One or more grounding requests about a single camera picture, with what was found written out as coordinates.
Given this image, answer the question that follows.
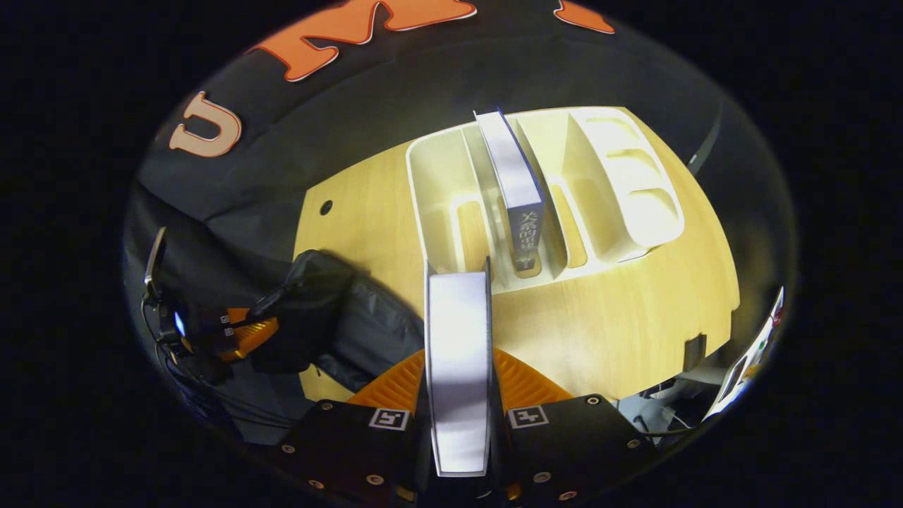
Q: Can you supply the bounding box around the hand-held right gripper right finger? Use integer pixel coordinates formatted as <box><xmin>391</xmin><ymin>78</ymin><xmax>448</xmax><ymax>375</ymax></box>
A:
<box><xmin>490</xmin><ymin>348</ymin><xmax>657</xmax><ymax>505</ymax></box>

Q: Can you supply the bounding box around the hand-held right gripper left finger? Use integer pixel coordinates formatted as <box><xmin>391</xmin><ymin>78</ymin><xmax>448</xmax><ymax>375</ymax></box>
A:
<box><xmin>275</xmin><ymin>349</ymin><xmax>432</xmax><ymax>505</ymax></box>

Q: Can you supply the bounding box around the black schoolbag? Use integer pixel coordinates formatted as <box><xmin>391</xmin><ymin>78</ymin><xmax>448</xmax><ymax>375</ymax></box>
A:
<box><xmin>250</xmin><ymin>248</ymin><xmax>428</xmax><ymax>394</ymax></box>

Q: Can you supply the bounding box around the dark grey book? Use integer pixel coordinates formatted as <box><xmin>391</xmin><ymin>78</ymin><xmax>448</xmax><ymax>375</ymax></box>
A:
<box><xmin>423</xmin><ymin>258</ymin><xmax>493</xmax><ymax>477</ymax></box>

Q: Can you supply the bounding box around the white bookshelf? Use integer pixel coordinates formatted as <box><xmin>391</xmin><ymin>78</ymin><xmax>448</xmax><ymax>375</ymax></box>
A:
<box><xmin>406</xmin><ymin>106</ymin><xmax>685</xmax><ymax>294</ymax></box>

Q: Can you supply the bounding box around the blue book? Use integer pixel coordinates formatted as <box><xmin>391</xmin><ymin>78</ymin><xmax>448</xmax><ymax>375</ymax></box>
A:
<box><xmin>474</xmin><ymin>108</ymin><xmax>545</xmax><ymax>277</ymax></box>

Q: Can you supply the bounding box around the white printed panel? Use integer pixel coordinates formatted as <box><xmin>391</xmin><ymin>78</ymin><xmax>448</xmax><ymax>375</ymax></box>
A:
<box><xmin>705</xmin><ymin>286</ymin><xmax>786</xmax><ymax>421</ymax></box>

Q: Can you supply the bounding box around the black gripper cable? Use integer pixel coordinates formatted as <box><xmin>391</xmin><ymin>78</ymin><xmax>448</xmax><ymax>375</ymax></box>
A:
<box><xmin>141</xmin><ymin>296</ymin><xmax>297</xmax><ymax>431</ymax></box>

